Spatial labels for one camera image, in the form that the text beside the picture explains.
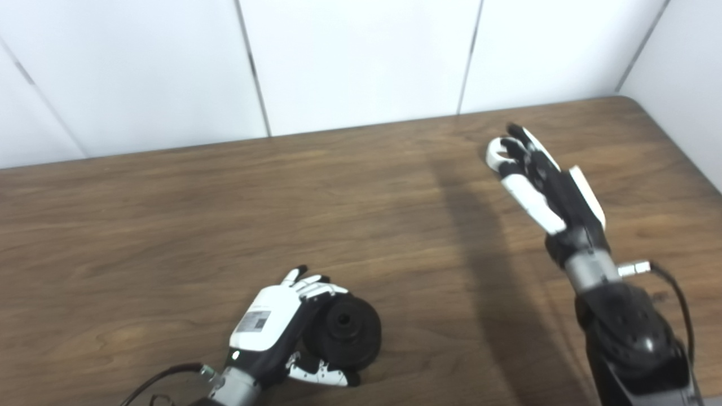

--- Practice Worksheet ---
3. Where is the round black part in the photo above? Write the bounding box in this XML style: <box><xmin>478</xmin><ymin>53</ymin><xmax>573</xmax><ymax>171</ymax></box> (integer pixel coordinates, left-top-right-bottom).
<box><xmin>302</xmin><ymin>294</ymin><xmax>382</xmax><ymax>373</ymax></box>

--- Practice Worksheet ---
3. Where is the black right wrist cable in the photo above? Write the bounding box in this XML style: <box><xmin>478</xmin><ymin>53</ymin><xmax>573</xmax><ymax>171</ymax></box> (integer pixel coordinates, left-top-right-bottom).
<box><xmin>618</xmin><ymin>259</ymin><xmax>695</xmax><ymax>361</ymax></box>

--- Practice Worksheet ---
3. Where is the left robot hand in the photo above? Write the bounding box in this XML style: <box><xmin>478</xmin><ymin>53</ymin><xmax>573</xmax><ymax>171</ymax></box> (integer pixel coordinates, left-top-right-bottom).
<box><xmin>228</xmin><ymin>265</ymin><xmax>362</xmax><ymax>390</ymax></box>

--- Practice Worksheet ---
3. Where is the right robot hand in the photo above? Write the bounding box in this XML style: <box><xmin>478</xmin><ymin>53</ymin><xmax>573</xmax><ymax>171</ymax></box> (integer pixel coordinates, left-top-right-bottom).
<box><xmin>495</xmin><ymin>123</ymin><xmax>611</xmax><ymax>267</ymax></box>

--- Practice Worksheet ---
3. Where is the white toothed ring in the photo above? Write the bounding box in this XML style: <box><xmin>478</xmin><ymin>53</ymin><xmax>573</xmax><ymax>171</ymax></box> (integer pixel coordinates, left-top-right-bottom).
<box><xmin>486</xmin><ymin>137</ymin><xmax>517</xmax><ymax>170</ymax></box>

